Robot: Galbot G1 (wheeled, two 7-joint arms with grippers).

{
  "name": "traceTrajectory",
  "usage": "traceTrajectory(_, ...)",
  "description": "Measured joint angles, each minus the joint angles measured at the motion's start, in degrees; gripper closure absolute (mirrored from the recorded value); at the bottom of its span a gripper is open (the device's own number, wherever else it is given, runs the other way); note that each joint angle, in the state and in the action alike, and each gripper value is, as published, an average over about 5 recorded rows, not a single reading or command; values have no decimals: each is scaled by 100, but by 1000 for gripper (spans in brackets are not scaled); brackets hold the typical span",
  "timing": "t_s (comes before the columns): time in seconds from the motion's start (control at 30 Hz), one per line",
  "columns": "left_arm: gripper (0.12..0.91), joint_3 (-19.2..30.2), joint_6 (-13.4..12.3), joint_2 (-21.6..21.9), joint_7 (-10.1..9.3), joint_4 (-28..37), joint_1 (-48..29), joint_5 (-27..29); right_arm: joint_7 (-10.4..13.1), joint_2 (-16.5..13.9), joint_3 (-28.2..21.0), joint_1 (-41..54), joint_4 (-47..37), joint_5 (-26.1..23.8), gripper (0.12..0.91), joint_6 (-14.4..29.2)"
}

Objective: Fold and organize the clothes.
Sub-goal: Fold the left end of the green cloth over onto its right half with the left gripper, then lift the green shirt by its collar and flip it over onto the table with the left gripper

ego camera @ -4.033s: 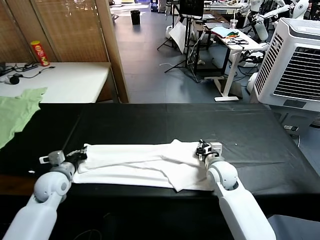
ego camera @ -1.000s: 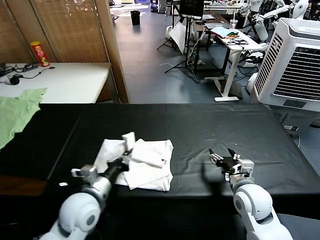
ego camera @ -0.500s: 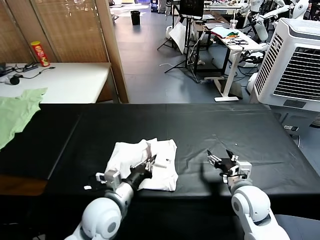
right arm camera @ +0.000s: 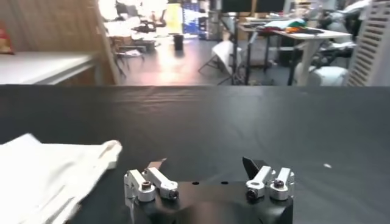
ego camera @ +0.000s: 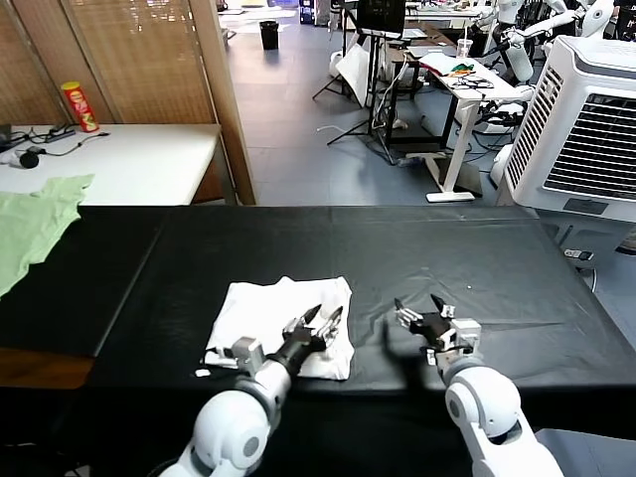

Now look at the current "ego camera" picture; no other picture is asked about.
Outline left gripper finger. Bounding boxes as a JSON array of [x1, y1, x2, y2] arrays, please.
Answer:
[[282, 303, 325, 340], [316, 305, 345, 348]]

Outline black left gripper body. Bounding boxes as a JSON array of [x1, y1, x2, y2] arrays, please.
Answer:
[[269, 321, 328, 380]]

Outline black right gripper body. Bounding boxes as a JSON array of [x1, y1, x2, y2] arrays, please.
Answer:
[[408, 311, 457, 353]]

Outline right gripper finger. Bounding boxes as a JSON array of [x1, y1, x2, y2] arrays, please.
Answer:
[[429, 293, 456, 320], [393, 297, 424, 327]]

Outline white printed t-shirt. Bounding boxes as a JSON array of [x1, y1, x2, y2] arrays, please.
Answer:
[[204, 275, 355, 382]]

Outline white rounded robot base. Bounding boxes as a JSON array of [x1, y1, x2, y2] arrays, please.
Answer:
[[489, 143, 516, 185]]

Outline black table cloth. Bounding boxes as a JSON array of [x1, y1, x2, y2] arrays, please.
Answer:
[[0, 204, 636, 398]]

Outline grey chair seat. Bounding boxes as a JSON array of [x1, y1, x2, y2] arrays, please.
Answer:
[[534, 426, 636, 477]]

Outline white standing desk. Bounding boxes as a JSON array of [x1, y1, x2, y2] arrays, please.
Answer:
[[406, 47, 521, 203]]

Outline black tripod stand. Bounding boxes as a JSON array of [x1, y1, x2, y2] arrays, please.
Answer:
[[311, 27, 401, 165]]

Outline white air cooler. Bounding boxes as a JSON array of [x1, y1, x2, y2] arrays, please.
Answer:
[[496, 34, 636, 254]]

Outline white side table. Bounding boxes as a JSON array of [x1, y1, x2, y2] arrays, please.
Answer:
[[0, 122, 223, 208]]

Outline light folded cloth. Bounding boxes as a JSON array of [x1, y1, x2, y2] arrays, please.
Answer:
[[419, 52, 473, 77]]

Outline white reflector board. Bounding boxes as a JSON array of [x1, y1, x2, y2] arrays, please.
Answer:
[[333, 43, 372, 107]]

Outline grey laptop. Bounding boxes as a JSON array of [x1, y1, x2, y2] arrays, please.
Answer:
[[406, 43, 458, 58]]

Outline white humanoid robot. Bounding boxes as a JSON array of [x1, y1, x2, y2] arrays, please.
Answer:
[[521, 0, 616, 56], [466, 0, 537, 84]]

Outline light green t-shirt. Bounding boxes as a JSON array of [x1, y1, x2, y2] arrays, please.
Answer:
[[0, 172, 95, 297]]

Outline black waste bin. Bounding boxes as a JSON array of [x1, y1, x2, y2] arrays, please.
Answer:
[[258, 19, 280, 51]]

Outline black monitor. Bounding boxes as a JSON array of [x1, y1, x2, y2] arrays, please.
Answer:
[[356, 0, 404, 36]]

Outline wooden folding screen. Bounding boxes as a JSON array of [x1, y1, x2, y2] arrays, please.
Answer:
[[0, 0, 257, 206]]

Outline red chips can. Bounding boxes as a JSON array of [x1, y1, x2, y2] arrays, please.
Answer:
[[60, 80, 100, 133]]

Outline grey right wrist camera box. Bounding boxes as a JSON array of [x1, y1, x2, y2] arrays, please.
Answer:
[[446, 318, 482, 352]]

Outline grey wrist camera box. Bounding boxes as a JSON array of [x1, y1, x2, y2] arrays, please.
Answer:
[[231, 336, 264, 373], [446, 318, 482, 352]]

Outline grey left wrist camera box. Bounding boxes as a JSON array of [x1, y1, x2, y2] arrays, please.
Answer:
[[231, 336, 264, 373]]

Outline black cable bundle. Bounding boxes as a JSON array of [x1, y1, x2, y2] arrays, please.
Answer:
[[446, 72, 494, 90]]

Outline black thin cable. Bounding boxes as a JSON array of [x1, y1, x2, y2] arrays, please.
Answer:
[[9, 129, 109, 158]]

